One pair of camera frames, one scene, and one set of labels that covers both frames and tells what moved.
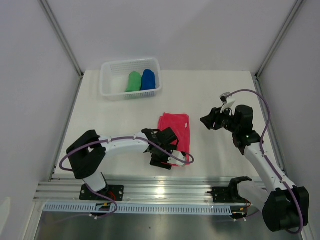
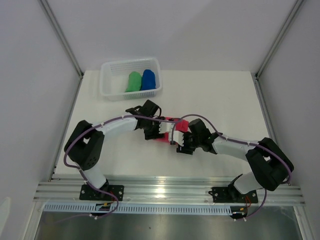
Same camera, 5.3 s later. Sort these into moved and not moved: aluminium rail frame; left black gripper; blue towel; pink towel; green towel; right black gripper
Moved: right black gripper; pink towel; left black gripper
Not moved: blue towel; green towel; aluminium rail frame
